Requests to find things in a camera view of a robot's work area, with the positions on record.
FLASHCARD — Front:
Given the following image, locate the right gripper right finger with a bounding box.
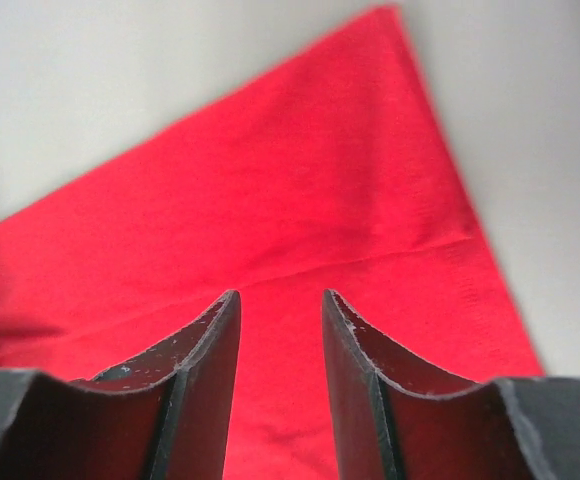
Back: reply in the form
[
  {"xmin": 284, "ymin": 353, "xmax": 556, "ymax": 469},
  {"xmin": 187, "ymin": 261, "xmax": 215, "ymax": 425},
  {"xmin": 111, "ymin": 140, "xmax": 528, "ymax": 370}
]
[{"xmin": 322, "ymin": 290, "xmax": 580, "ymax": 479}]

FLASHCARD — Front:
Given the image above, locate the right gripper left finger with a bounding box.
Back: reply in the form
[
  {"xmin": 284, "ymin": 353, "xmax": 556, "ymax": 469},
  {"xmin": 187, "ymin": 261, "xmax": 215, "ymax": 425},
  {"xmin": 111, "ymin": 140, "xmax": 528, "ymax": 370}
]
[{"xmin": 0, "ymin": 291, "xmax": 241, "ymax": 479}]

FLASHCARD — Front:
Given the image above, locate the red t-shirt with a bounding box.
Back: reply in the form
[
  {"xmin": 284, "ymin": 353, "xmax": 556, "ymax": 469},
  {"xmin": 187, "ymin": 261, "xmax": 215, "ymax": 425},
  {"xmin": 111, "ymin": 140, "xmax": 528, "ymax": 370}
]
[{"xmin": 0, "ymin": 5, "xmax": 542, "ymax": 479}]

